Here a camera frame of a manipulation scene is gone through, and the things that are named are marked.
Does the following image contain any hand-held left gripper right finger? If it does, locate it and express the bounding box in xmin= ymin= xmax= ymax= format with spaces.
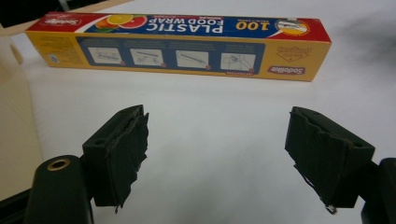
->
xmin=284 ymin=105 xmax=376 ymax=216

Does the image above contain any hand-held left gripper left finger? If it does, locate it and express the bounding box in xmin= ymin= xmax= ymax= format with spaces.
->
xmin=81 ymin=104 xmax=150 ymax=215

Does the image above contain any long yellow plastic wrap box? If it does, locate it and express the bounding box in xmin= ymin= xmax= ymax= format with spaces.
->
xmin=24 ymin=11 xmax=332 ymax=83

